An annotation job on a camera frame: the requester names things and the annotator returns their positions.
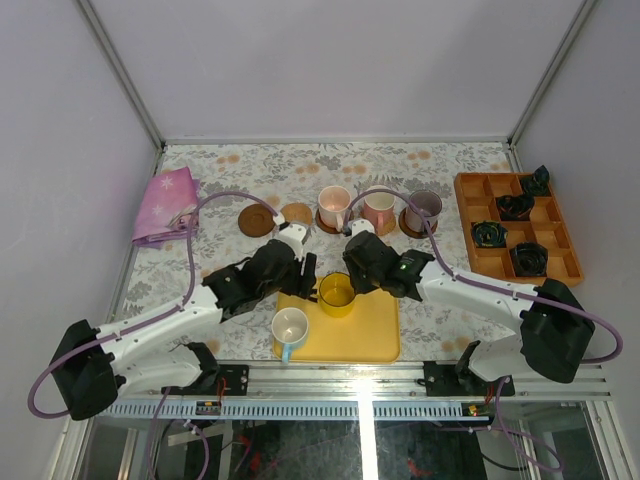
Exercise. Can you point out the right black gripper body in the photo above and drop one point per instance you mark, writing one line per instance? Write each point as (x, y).
(354, 267)

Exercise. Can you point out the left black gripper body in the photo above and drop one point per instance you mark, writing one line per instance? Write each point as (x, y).
(305, 275)

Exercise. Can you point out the yellow glass cup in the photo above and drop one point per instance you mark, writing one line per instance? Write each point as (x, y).
(336, 295)

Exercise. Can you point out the white mug pink handle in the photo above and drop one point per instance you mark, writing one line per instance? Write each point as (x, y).
(379, 199)

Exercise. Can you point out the pink ceramic mug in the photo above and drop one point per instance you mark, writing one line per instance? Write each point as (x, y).
(333, 202)

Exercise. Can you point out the purple glass cup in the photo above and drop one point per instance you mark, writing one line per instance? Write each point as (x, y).
(429, 206)

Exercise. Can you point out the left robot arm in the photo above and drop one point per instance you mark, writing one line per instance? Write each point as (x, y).
(94, 366)

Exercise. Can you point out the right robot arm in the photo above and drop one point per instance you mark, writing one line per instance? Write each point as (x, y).
(549, 334)

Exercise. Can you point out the light woven coaster right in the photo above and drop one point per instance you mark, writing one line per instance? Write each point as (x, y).
(383, 222)

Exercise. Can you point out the light woven coaster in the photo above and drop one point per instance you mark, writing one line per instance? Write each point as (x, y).
(383, 222)
(297, 213)

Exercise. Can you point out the dark wooden coaster far left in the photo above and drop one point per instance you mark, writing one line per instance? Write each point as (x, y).
(255, 221)

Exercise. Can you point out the dark wooden coaster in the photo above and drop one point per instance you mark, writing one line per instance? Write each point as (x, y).
(255, 221)
(325, 226)
(412, 233)

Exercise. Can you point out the dark wooden coaster far right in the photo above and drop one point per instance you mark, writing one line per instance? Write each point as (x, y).
(412, 233)

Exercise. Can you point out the dark wooden coaster middle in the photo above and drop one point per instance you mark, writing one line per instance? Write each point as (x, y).
(325, 226)

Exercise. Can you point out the light woven coaster left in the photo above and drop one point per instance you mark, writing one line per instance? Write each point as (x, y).
(297, 213)

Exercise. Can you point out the yellow plastic tray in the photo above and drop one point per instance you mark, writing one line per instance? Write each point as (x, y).
(369, 334)

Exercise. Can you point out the floral table cloth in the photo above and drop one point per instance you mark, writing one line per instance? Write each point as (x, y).
(283, 174)

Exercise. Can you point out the black rolled item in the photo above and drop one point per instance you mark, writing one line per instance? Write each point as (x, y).
(489, 234)
(537, 183)
(529, 259)
(515, 208)

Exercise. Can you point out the purple folded cloth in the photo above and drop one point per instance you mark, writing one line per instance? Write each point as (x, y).
(167, 208)

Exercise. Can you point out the orange compartment organizer box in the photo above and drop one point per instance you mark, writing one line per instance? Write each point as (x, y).
(477, 195)

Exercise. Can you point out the black rolled item bottom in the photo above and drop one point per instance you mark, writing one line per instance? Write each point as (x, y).
(529, 259)

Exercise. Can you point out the black rolled item top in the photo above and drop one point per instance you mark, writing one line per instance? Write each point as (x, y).
(537, 183)

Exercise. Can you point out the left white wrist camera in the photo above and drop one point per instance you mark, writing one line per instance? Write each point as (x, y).
(294, 235)

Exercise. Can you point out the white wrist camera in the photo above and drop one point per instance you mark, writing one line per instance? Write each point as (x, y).
(357, 226)
(294, 235)

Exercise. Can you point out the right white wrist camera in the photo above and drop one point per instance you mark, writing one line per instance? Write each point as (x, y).
(357, 226)

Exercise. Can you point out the white mug blue handle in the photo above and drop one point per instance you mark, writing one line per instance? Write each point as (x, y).
(290, 329)

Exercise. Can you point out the aluminium front rail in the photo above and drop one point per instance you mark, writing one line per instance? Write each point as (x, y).
(399, 381)

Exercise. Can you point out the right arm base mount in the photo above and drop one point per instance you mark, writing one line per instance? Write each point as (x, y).
(455, 380)

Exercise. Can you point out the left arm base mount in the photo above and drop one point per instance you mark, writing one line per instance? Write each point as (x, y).
(227, 377)

